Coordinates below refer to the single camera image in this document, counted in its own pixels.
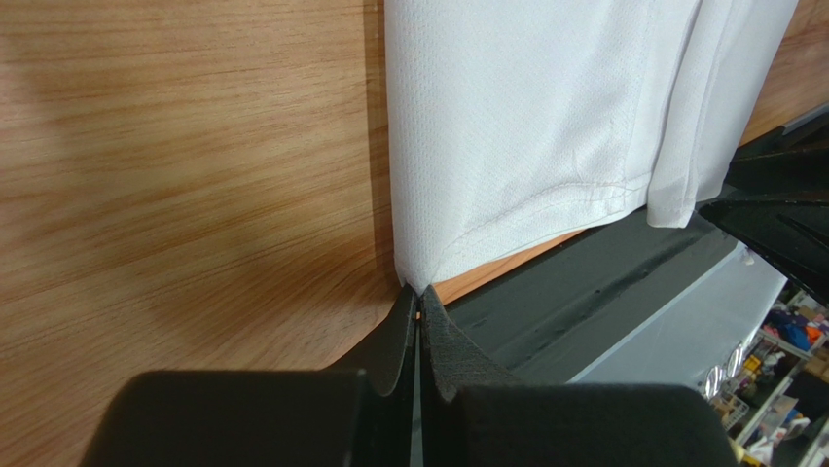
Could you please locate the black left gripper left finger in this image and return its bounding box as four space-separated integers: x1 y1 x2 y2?
82 288 416 466

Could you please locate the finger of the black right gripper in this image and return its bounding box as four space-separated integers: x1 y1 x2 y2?
699 113 828 305

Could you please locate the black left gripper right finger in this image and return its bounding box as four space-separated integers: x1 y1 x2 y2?
420 288 738 466

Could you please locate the white t shirt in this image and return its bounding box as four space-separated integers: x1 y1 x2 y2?
384 1 796 291

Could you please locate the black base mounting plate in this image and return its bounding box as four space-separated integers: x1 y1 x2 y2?
446 209 738 384

